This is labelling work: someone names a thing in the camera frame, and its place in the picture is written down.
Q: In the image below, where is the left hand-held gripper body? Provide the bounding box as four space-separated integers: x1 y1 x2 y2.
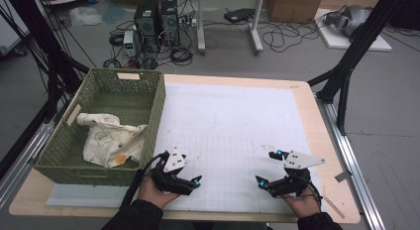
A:
150 146 195 195

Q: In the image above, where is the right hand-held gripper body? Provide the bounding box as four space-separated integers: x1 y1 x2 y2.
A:
267 150 326 198

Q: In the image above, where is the cream printed baby garment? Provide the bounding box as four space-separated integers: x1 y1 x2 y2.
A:
76 112 149 169

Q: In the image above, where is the green woven basket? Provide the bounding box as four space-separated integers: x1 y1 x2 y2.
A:
34 67 166 187

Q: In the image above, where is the person's left hand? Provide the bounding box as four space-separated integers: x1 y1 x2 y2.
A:
138 175 181 210

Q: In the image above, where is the person's right hand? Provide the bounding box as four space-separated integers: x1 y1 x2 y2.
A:
282 189 322 219

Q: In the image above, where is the white grid mat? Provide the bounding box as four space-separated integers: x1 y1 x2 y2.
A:
46 82 326 214

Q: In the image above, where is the thin wooden stick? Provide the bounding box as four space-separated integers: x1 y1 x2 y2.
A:
323 194 346 220

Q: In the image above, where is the grey power supply unit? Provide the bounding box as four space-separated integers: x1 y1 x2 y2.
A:
123 30 137 58

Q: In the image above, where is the white floor board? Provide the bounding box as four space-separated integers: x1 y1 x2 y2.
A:
315 8 393 53

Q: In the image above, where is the white desk leg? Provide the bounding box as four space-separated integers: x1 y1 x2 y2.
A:
196 0 206 56
250 0 265 56

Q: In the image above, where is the slim black computer tower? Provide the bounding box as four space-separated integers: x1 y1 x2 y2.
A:
160 0 181 48

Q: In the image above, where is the large black computer tower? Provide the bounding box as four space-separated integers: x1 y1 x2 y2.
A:
134 0 161 53

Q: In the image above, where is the black flat device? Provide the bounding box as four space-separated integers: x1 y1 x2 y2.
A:
223 7 256 25

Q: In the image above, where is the large cardboard box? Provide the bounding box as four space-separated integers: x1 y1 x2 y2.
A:
266 0 325 24

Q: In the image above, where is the grey rounded device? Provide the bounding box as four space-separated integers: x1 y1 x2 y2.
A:
325 4 372 38

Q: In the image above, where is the clear plastic bag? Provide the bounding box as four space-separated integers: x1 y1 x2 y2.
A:
68 6 103 28

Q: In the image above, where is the white cabinet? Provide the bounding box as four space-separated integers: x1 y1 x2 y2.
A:
0 0 31 56

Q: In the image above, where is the right hand-held gripper cable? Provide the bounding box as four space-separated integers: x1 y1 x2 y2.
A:
305 181 324 211

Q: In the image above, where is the hand-held gripper cable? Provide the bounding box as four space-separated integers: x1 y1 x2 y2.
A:
120 151 170 208
305 181 324 211

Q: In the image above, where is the left hand-held gripper cable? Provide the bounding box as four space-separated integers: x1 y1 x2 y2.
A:
120 151 170 208

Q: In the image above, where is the small grey bracket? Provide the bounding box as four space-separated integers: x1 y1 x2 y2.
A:
334 170 354 183

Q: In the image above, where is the aluminium rail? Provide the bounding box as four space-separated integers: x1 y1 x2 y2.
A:
316 97 385 230
0 122 57 208

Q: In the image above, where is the coiled black cable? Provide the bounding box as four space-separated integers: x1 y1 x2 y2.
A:
169 46 194 66

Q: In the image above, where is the tangle of black floor cables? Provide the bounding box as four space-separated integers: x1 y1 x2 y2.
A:
261 20 328 54

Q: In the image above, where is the black metal frame stand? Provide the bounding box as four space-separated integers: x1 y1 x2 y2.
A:
306 0 420 136
0 0 90 178

